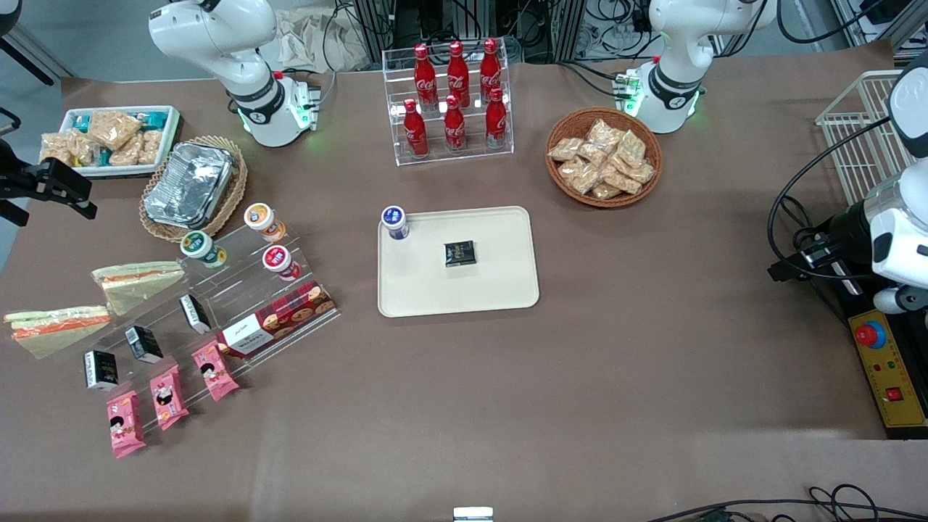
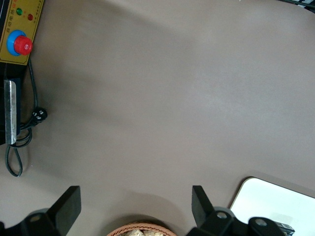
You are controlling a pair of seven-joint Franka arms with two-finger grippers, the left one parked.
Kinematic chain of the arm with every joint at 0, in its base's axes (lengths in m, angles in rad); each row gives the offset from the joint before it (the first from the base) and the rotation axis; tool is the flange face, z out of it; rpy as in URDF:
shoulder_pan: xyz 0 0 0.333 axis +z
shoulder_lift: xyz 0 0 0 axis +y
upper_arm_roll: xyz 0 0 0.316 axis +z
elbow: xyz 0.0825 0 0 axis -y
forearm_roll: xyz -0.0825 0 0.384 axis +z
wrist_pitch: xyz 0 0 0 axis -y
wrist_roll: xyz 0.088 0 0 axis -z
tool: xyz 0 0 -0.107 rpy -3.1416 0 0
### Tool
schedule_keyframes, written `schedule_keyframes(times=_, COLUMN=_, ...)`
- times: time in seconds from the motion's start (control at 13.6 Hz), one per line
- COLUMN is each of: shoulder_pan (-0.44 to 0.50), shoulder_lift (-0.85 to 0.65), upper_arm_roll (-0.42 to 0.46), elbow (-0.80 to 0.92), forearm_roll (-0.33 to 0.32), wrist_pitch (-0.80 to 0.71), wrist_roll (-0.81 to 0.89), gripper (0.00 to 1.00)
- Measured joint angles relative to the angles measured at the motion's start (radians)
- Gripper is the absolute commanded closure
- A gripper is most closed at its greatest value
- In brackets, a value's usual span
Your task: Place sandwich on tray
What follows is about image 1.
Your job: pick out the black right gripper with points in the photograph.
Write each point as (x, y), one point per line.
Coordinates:
(20, 181)

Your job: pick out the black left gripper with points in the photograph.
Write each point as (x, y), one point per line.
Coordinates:
(845, 229)

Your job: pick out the triangle sandwich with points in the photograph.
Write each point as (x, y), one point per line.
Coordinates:
(58, 330)
(138, 286)

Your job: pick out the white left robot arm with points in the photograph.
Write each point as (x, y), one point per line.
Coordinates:
(674, 43)

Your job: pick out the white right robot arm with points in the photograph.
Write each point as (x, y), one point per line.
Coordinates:
(217, 36)

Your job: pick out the white rectangular snack tray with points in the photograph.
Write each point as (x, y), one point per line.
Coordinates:
(170, 134)

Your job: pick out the beige plastic tray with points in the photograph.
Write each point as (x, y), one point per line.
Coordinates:
(500, 283)

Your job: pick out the large bagged cereal bar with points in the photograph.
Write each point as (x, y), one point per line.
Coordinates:
(114, 127)

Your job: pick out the yellow control box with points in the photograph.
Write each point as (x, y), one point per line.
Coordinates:
(888, 370)

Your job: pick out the silver foil container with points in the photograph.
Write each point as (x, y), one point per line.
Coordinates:
(188, 185)

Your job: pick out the green lid cup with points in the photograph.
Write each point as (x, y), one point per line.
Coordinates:
(199, 246)

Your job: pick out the small black carton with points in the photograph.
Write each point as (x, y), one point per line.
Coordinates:
(194, 313)
(143, 344)
(101, 369)

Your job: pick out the foil trays in wicker basket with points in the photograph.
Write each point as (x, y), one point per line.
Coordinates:
(230, 199)

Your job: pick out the clear bagged rice cracker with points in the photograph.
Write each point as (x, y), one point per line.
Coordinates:
(620, 180)
(606, 191)
(565, 149)
(642, 172)
(605, 133)
(578, 175)
(631, 146)

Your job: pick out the clear acrylic stepped stand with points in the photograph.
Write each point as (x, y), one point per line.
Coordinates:
(239, 290)

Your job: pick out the orange lid cup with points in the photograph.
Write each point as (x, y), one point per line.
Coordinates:
(262, 219)

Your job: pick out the pink snack packet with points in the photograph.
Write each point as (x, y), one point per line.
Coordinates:
(214, 370)
(168, 397)
(125, 424)

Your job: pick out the red lid cup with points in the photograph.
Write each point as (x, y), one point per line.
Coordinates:
(279, 261)

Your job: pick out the red plaid cookie box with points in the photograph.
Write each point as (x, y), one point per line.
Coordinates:
(279, 319)

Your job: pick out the round brown wicker basket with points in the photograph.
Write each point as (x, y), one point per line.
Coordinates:
(573, 123)

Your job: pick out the crumpled beige paper bag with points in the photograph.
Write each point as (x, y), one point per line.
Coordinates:
(312, 36)

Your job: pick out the blue lid yogurt cup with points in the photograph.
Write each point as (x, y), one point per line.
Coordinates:
(395, 220)

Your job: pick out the red cola bottle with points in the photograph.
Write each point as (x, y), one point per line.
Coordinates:
(425, 72)
(415, 130)
(496, 119)
(490, 65)
(457, 69)
(454, 127)

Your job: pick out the black square snack packet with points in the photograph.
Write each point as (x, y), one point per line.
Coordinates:
(460, 254)

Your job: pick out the clear acrylic bottle rack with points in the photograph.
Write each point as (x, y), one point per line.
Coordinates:
(453, 156)

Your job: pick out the small white box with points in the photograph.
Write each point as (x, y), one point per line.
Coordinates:
(473, 515)

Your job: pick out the aluminium frame rack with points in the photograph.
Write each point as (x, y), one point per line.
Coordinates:
(551, 22)

